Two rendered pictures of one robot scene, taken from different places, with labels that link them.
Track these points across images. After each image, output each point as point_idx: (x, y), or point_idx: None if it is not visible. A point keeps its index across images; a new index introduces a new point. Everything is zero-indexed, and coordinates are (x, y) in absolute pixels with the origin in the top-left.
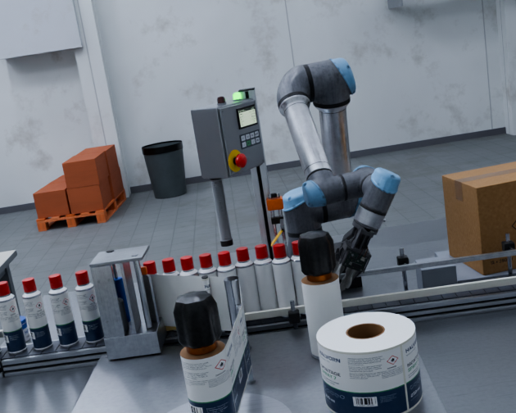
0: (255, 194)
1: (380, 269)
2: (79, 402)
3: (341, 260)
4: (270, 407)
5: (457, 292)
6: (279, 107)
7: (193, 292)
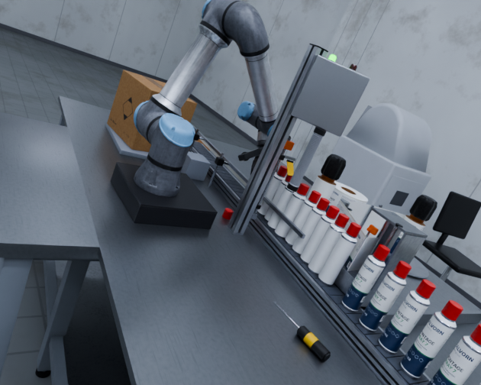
0: (287, 139)
1: (238, 169)
2: (427, 312)
3: (277, 169)
4: None
5: (222, 169)
6: (266, 52)
7: (427, 196)
